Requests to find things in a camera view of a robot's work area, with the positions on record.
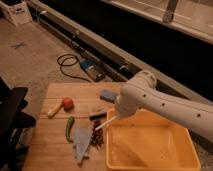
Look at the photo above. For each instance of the green chili pepper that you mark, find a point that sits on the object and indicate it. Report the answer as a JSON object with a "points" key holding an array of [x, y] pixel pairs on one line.
{"points": [[69, 125]]}

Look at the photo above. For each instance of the white cardboard box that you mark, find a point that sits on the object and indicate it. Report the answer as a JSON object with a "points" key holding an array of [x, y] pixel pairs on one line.
{"points": [[17, 14]]}

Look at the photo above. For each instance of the red tomato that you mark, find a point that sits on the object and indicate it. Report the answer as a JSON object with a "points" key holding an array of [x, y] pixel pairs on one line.
{"points": [[67, 103]]}

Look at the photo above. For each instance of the yellow banana toy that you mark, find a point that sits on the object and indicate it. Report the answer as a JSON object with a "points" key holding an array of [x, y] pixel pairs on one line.
{"points": [[54, 110]]}

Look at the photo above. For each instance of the blue power device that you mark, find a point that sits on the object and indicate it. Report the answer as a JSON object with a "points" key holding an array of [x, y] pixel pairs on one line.
{"points": [[92, 70]]}

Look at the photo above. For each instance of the yellow plastic tray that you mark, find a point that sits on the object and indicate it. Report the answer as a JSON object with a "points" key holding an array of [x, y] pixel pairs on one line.
{"points": [[149, 142]]}

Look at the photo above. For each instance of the blue sponge block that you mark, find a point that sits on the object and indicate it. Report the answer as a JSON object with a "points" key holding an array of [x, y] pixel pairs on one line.
{"points": [[108, 95]]}

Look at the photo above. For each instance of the grey blue cloth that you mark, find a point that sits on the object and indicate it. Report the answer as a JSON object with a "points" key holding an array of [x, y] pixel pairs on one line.
{"points": [[81, 142]]}

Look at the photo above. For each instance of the white handled brush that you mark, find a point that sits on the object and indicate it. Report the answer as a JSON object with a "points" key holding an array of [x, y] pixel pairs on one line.
{"points": [[105, 123]]}

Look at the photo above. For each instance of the black block eraser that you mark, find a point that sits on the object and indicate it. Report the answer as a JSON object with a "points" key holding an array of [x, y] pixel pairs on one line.
{"points": [[97, 116]]}

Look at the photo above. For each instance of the black chair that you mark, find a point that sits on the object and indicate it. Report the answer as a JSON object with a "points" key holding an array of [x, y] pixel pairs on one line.
{"points": [[12, 122]]}

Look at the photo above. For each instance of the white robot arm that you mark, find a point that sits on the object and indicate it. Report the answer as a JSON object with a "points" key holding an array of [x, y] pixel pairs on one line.
{"points": [[139, 92]]}

